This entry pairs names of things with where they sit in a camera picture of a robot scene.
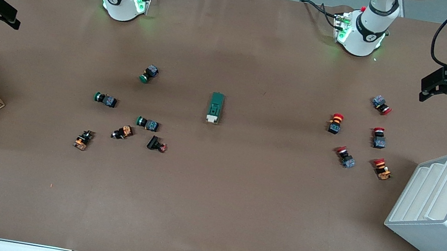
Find green load switch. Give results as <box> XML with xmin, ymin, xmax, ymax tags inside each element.
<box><xmin>205</xmin><ymin>91</ymin><xmax>226</xmax><ymax>126</ymax></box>

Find red button blue block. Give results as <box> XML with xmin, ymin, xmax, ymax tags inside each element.
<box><xmin>369</xmin><ymin>94</ymin><xmax>394</xmax><ymax>117</ymax></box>
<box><xmin>332</xmin><ymin>145</ymin><xmax>358</xmax><ymax>170</ymax></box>
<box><xmin>370</xmin><ymin>126</ymin><xmax>389</xmax><ymax>150</ymax></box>

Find red button orange block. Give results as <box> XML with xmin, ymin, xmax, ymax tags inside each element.
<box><xmin>370</xmin><ymin>157</ymin><xmax>395</xmax><ymax>182</ymax></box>

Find red button black block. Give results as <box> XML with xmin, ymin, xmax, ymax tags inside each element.
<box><xmin>326</xmin><ymin>111</ymin><xmax>346</xmax><ymax>136</ymax></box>

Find brown paper table cover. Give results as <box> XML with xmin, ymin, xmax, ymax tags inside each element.
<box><xmin>0</xmin><ymin>0</ymin><xmax>447</xmax><ymax>251</ymax></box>

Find green push button switch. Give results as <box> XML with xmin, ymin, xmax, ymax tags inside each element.
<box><xmin>135</xmin><ymin>115</ymin><xmax>161</xmax><ymax>133</ymax></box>
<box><xmin>93</xmin><ymin>91</ymin><xmax>120</xmax><ymax>110</ymax></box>
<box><xmin>138</xmin><ymin>63</ymin><xmax>161</xmax><ymax>86</ymax></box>

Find black orange button switch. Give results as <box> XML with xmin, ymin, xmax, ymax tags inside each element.
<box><xmin>110</xmin><ymin>123</ymin><xmax>134</xmax><ymax>142</ymax></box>
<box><xmin>72</xmin><ymin>128</ymin><xmax>96</xmax><ymax>153</ymax></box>

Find black left base cable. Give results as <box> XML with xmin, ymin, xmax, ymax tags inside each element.
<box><xmin>298</xmin><ymin>0</ymin><xmax>342</xmax><ymax>20</ymax></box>

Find black switch red block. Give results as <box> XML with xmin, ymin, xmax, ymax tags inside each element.
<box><xmin>146</xmin><ymin>134</ymin><xmax>170</xmax><ymax>154</ymax></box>

